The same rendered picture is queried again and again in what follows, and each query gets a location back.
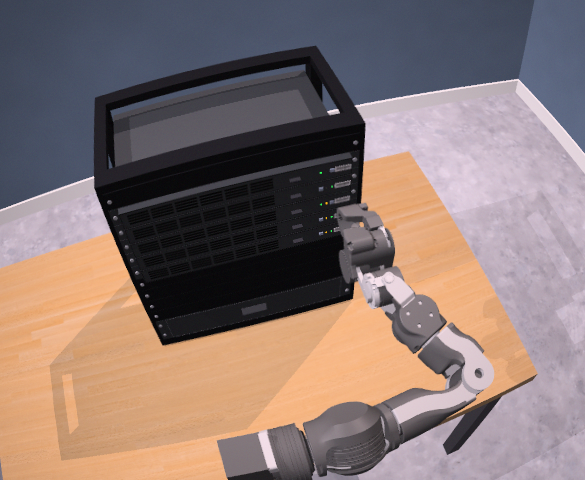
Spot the black server rack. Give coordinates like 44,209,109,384
94,46,366,345

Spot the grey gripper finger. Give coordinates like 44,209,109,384
337,213,361,237
337,203,388,240

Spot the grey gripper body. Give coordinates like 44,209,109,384
339,227,395,304

